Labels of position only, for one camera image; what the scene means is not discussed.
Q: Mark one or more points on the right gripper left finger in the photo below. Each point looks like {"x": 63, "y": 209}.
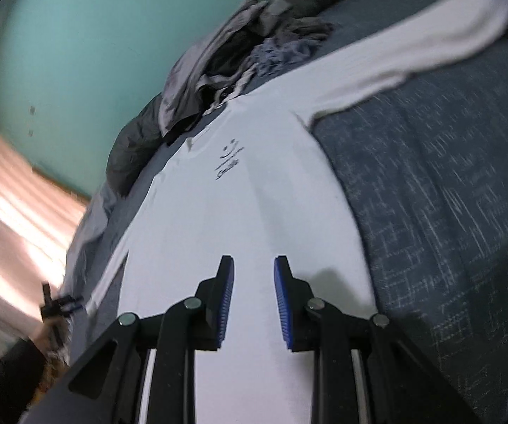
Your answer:
{"x": 144, "y": 367}

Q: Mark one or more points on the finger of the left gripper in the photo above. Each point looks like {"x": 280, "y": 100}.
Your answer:
{"x": 74, "y": 304}

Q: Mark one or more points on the blue-grey crumpled garment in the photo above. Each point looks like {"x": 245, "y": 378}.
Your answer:
{"x": 295, "y": 41}

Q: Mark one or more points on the light grey blanket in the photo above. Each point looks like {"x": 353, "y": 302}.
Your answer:
{"x": 82, "y": 248}

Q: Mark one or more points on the person's dark-sleeved left forearm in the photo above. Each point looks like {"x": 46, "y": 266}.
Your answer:
{"x": 22, "y": 366}

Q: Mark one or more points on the black and white garment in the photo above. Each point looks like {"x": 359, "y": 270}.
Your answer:
{"x": 230, "y": 92}

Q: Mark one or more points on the grey shirt pile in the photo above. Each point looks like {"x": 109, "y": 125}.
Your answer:
{"x": 218, "y": 60}

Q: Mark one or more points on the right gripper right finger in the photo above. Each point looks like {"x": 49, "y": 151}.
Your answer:
{"x": 364, "y": 370}

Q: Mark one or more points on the pink curtain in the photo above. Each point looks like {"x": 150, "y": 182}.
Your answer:
{"x": 37, "y": 223}

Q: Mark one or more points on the person's left hand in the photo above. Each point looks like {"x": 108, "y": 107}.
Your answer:
{"x": 44, "y": 338}

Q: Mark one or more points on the dark grey rolled duvet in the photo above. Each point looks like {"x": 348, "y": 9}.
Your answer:
{"x": 139, "y": 140}

